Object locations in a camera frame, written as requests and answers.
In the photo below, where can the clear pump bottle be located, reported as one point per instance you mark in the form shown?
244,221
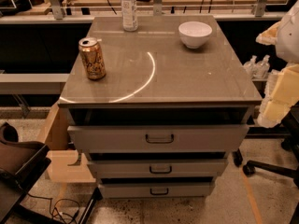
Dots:
250,65
261,68

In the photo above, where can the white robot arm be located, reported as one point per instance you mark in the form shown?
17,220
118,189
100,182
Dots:
287,46

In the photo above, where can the top grey drawer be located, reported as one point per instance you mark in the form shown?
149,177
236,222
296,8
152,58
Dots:
151,139

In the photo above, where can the middle grey drawer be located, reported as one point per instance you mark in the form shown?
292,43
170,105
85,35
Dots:
157,168

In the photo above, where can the right clear pump bottle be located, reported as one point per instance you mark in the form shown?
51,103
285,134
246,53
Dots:
261,68

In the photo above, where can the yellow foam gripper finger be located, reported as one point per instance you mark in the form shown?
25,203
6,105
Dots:
269,36
281,93

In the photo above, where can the grey drawer cabinet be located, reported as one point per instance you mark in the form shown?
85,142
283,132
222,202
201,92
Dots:
154,80

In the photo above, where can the left clear pump bottle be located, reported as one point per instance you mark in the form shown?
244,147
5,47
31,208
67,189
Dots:
250,65

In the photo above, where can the grey drawer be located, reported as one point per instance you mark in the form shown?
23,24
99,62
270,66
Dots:
151,139
157,168
156,190

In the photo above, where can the white ceramic bowl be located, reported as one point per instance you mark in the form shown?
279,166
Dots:
194,34

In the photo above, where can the gold soda can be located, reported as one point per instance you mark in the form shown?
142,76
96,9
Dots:
92,58

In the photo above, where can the clear plastic water bottle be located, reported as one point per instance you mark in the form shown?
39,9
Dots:
129,17

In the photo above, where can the bottom grey drawer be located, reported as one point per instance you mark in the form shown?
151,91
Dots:
156,190

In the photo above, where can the dark office chair left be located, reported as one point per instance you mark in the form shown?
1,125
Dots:
21,164

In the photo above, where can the black chair base right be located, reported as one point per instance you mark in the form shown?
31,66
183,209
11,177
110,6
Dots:
267,174

